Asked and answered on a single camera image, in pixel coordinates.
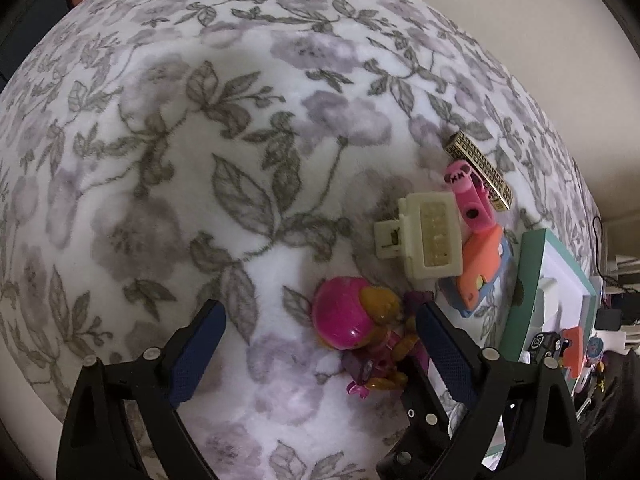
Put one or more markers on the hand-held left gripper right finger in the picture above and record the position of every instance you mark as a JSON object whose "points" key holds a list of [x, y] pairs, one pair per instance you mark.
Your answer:
{"points": [[450, 355]]}

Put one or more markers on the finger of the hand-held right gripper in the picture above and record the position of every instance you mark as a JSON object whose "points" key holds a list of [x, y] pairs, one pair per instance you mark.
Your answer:
{"points": [[422, 420]]}

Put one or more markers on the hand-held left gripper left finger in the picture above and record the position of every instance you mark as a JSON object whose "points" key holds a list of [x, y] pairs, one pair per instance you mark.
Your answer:
{"points": [[197, 355]]}

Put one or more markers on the purple plastic piece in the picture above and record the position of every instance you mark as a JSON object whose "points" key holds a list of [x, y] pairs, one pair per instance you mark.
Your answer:
{"points": [[417, 300]]}

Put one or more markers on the orange and blue toy block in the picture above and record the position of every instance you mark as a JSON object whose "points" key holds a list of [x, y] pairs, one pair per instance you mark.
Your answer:
{"points": [[572, 350], [482, 260]]}

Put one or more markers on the teal shallow box tray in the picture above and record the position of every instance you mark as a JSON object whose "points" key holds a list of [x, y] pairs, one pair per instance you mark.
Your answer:
{"points": [[530, 280]]}

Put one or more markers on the white block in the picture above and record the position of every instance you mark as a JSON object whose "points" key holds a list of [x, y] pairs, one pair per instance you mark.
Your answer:
{"points": [[547, 300]]}

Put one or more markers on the pink helmet pup toy figure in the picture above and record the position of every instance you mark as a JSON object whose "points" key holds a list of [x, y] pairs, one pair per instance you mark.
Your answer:
{"points": [[345, 315]]}

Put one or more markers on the cream plastic toy piece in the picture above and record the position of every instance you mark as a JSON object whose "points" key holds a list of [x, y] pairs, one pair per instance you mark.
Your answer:
{"points": [[435, 235]]}

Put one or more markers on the gold rectangular patterned case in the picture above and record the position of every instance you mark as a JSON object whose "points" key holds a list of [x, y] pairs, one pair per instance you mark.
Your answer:
{"points": [[475, 162]]}

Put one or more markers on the metal wristwatch with blue dial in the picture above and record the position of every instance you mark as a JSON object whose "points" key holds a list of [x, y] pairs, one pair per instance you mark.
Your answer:
{"points": [[595, 347]]}

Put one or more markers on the black power adapter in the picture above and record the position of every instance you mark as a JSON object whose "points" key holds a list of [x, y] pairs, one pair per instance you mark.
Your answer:
{"points": [[610, 319]]}

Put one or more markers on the floral blanket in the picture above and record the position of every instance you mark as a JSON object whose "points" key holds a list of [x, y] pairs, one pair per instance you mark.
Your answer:
{"points": [[200, 160]]}

